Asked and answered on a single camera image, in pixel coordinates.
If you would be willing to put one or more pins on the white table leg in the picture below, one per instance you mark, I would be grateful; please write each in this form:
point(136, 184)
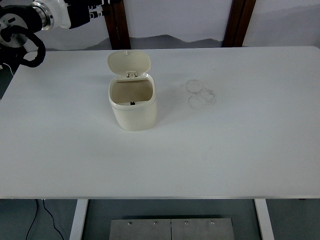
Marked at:
point(78, 220)
point(264, 220)

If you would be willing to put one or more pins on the grey metal plate with screws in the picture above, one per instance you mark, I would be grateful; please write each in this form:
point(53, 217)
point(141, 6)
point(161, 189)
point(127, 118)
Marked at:
point(150, 231)

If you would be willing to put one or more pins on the cream lidded trash bin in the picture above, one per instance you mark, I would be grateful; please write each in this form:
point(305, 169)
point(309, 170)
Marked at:
point(135, 115)

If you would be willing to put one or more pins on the dark brown wooden post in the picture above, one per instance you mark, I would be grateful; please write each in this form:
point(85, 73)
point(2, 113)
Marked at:
point(120, 32)
point(238, 23)

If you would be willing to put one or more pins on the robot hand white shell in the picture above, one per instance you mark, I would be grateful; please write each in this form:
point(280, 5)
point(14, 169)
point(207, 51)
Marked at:
point(75, 15)

